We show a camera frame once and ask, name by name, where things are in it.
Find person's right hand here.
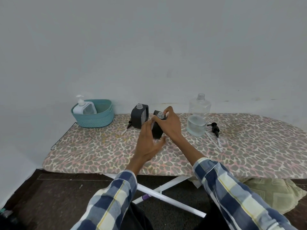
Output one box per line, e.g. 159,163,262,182
151,106,187,144

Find person's left hand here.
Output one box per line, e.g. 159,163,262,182
126,118,166,175

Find black soap dispenser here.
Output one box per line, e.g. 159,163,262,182
151,110,168,140
130,103,149,130

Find tall clear plastic bottle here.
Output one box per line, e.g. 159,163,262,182
186,93,212,138

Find long-tube black pump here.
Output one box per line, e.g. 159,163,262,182
205,122,224,152

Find white square dispenser bottle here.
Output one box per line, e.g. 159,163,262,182
73,101,97,115

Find person's left forearm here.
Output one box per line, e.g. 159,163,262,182
71,157,149,230

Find person's right forearm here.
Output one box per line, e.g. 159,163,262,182
176,136,298,230

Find person's black trousers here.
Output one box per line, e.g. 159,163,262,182
120,196,231,230

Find teal plastic basket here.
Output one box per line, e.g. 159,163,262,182
71,99,114,128

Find leopard print ironing board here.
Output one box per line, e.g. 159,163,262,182
42,113,307,218

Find black bag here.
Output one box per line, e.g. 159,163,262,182
0,208,24,230

